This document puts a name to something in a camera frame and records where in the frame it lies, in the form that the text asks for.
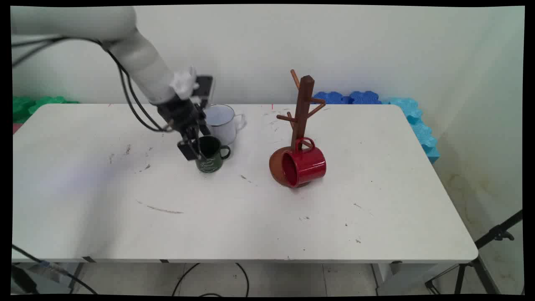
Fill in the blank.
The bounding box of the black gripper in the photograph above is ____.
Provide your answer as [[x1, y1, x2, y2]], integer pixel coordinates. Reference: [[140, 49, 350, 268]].
[[157, 97, 209, 161]]

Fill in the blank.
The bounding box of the red enamel mug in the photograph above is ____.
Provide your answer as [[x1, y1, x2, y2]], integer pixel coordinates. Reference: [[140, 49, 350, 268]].
[[281, 137, 327, 188]]

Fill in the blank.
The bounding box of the dark green enamel mug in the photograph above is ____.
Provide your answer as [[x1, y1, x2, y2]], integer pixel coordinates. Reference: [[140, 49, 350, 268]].
[[195, 135, 231, 173]]

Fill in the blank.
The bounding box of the white enamel mug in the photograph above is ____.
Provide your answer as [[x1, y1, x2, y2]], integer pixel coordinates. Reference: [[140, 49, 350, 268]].
[[204, 104, 247, 146]]

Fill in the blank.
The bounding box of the brown wooden mug tree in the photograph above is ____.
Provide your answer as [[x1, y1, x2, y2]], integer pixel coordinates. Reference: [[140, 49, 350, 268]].
[[269, 69, 327, 188]]

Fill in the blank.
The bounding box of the dark blue foam mat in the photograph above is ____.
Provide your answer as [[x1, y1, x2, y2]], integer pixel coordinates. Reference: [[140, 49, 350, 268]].
[[311, 91, 383, 105]]

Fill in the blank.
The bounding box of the green foam mat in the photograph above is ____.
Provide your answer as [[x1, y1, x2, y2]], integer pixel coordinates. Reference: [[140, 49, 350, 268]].
[[13, 96, 80, 124]]

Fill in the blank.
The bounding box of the light blue foam mat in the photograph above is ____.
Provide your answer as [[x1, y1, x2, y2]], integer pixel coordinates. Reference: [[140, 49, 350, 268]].
[[380, 97, 441, 164]]

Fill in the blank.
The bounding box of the white table leg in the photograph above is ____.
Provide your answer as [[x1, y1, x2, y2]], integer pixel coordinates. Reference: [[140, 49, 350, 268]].
[[371, 262, 458, 296]]

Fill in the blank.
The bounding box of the black tripod stand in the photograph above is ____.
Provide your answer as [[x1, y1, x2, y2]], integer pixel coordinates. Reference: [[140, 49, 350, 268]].
[[425, 209, 524, 296]]

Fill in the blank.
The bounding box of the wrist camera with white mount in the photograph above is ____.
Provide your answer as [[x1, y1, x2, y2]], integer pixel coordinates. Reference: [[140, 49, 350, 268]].
[[169, 67, 216, 110]]

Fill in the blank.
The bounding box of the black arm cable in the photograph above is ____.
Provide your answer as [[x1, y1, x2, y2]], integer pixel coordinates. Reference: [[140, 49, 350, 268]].
[[12, 37, 173, 133]]

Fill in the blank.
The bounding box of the black floor cable loop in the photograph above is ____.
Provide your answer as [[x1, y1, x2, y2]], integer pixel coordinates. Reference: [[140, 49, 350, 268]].
[[171, 263, 250, 298]]

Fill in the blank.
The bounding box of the black cable with connector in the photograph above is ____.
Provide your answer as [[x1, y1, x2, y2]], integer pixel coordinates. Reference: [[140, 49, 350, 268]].
[[12, 244, 99, 296]]

